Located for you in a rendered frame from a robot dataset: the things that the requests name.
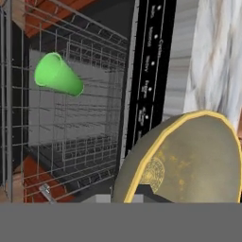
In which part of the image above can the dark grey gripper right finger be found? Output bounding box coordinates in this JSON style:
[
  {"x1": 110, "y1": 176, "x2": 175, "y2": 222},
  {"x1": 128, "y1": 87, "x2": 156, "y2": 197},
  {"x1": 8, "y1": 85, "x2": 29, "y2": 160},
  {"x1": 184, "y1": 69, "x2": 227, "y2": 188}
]
[{"x1": 131, "y1": 183, "x2": 173, "y2": 204}]

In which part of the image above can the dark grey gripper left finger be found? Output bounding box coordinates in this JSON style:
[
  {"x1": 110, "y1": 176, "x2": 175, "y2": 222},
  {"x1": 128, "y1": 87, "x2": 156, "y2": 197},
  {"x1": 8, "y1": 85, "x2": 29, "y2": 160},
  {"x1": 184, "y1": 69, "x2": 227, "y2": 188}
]
[{"x1": 82, "y1": 185, "x2": 114, "y2": 204}]

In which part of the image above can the olive bowl with yellow rim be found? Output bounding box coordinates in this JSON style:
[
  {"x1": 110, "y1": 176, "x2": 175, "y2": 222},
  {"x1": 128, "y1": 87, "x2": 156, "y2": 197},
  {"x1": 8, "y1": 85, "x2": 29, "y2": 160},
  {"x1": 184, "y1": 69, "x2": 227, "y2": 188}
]
[{"x1": 112, "y1": 109, "x2": 242, "y2": 204}]

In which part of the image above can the dishwasher door with black panel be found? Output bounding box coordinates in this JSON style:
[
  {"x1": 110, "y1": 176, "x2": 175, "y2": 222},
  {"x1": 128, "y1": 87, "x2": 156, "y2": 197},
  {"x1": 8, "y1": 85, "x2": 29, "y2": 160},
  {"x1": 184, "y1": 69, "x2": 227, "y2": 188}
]
[{"x1": 119, "y1": 0, "x2": 200, "y2": 159}]

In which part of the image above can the green plastic cup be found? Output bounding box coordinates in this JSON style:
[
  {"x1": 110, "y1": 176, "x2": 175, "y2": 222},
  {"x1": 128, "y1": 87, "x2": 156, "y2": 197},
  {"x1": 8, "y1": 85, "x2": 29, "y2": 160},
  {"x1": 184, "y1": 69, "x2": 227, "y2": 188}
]
[{"x1": 33, "y1": 51, "x2": 85, "y2": 97}]

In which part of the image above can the dark dishwasher body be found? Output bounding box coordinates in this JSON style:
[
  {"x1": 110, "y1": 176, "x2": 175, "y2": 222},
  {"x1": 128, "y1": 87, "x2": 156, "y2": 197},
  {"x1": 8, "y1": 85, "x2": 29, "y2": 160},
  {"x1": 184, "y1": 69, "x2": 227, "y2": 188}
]
[{"x1": 9, "y1": 0, "x2": 140, "y2": 202}]

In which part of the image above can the small metal handle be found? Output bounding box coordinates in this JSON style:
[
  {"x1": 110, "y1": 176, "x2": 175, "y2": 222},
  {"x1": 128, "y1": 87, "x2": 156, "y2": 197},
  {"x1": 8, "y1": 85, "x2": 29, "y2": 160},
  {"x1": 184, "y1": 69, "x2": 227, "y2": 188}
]
[{"x1": 38, "y1": 183, "x2": 57, "y2": 204}]

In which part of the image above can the grey wire dishwasher rack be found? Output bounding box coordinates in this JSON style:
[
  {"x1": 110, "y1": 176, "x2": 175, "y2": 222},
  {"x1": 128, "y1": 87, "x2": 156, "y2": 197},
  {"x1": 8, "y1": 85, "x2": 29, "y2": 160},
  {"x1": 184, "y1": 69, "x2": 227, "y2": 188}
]
[{"x1": 0, "y1": 0, "x2": 130, "y2": 203}]

